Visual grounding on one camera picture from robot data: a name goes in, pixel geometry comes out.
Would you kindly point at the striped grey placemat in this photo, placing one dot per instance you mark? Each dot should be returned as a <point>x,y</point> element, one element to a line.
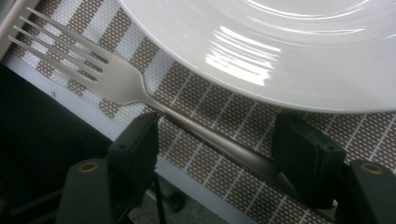
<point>218,112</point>

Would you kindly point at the white board sheet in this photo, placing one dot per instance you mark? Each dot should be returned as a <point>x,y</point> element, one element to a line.
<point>93,116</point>

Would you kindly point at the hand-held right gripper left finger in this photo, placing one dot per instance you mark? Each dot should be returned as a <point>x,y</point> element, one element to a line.
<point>137,155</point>

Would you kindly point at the white round plate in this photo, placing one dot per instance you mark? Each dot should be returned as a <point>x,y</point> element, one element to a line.
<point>280,46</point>

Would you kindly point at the silver fork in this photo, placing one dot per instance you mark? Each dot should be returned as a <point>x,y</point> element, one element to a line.
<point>121,81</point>

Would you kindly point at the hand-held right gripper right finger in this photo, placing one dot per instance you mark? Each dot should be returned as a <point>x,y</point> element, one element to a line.
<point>308,161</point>

